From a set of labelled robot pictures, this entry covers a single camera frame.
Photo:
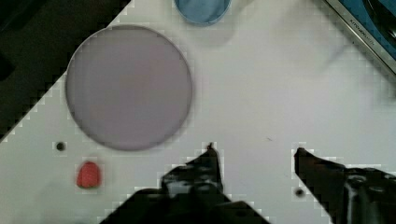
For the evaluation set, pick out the silver toaster oven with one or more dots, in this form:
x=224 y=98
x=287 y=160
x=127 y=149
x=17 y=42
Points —
x=373 y=22

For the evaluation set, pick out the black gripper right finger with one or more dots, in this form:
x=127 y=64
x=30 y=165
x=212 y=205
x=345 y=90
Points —
x=348 y=195

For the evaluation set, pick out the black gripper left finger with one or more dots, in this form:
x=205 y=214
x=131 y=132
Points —
x=198 y=179

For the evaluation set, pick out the blue cup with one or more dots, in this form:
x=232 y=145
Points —
x=202 y=12

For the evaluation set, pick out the round grey plate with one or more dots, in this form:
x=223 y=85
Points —
x=128 y=87

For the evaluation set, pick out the red toy strawberry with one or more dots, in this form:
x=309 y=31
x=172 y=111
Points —
x=89 y=175

